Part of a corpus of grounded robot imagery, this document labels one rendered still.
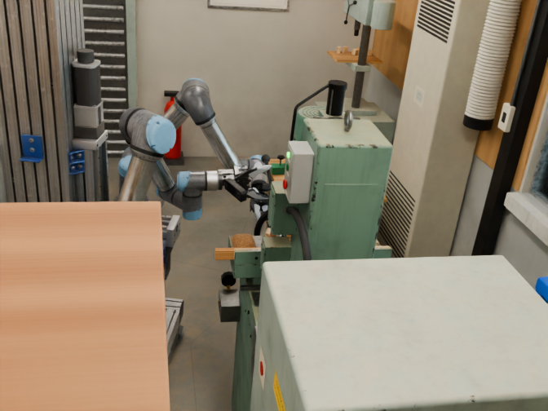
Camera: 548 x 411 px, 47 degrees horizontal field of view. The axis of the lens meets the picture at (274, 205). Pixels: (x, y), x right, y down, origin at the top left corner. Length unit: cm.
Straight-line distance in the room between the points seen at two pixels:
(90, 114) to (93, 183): 27
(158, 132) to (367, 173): 71
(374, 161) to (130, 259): 162
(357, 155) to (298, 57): 355
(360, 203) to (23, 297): 169
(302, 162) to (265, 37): 347
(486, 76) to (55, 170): 214
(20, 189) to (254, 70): 308
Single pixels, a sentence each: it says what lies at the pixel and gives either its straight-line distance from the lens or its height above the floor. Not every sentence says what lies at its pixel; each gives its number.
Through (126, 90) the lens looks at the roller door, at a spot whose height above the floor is 58.
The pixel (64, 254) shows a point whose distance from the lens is 22.
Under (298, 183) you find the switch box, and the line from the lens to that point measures 182.
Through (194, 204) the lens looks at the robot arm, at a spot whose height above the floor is 105.
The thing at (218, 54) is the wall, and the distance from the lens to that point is 519.
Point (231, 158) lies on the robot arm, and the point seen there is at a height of 108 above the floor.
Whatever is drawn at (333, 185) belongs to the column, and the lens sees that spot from 181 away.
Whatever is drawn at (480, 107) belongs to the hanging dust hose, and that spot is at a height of 120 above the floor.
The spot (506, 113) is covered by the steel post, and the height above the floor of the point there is 123.
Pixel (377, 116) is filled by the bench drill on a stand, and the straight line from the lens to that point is 466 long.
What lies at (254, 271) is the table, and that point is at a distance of 234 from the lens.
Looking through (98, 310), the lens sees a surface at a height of 204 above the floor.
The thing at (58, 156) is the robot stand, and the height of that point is 120.
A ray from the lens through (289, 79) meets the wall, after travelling 534.
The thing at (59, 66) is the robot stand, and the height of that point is 154.
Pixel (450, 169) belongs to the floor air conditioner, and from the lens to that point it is 376.
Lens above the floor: 216
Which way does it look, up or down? 27 degrees down
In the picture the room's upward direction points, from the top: 5 degrees clockwise
